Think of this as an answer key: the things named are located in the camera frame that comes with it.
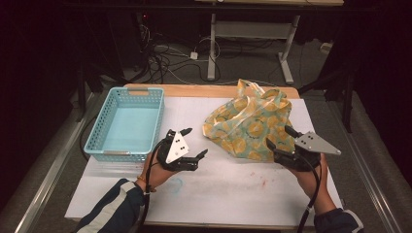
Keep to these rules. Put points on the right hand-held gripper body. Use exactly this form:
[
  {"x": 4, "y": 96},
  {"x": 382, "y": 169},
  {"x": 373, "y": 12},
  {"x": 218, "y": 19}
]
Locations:
[{"x": 311, "y": 144}]

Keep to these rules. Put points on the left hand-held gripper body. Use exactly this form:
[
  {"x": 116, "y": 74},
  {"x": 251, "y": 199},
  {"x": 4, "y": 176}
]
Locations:
[{"x": 176, "y": 149}]

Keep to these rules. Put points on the orange fruit print cloth bag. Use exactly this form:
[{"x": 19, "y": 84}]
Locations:
[{"x": 249, "y": 126}]

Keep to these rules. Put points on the light blue plastic basket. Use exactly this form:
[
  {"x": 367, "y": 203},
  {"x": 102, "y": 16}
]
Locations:
[{"x": 129, "y": 129}]

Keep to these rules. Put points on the person's left hand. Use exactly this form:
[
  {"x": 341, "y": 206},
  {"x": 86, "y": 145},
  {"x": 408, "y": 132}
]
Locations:
[{"x": 158, "y": 177}]

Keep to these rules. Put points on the person's right hand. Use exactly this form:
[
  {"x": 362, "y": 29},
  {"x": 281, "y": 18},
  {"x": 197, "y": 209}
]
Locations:
[{"x": 311, "y": 184}]

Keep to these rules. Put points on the white table cover sheet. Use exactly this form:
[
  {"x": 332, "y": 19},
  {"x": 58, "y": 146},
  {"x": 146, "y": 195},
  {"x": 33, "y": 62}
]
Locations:
[{"x": 220, "y": 194}]

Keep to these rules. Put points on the black stand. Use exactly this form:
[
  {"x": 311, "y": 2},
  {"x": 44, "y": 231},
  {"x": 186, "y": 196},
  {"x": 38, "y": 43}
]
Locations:
[
  {"x": 81, "y": 93},
  {"x": 348, "y": 100}
]

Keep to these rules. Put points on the white power adapter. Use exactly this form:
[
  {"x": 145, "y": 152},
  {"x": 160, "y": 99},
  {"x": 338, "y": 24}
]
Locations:
[{"x": 193, "y": 55}]

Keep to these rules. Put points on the metal floor rail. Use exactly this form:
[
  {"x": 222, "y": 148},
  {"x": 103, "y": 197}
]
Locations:
[
  {"x": 366, "y": 174},
  {"x": 51, "y": 174}
]

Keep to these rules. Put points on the white metal desk frame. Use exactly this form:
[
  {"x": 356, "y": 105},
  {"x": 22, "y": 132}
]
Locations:
[{"x": 212, "y": 48}]

